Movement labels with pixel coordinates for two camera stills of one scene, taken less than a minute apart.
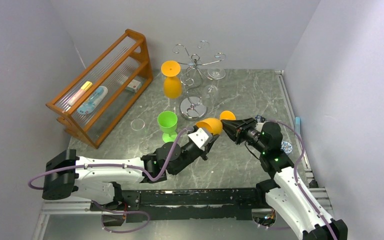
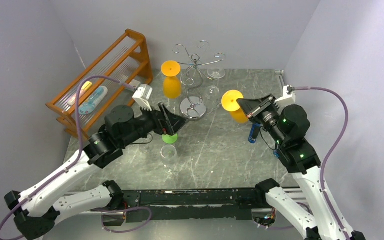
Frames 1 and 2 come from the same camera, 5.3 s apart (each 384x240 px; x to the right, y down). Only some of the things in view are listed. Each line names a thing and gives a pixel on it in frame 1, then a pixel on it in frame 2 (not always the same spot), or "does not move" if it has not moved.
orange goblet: [172, 84] does not move
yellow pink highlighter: [86, 86] does not move
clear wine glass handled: [210, 92] does not move
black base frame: [178, 204] does not move
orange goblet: [214, 125] to [229, 103]
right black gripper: [240, 131] to [258, 108]
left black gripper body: [204, 153] to [160, 126]
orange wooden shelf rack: [94, 103] does not move
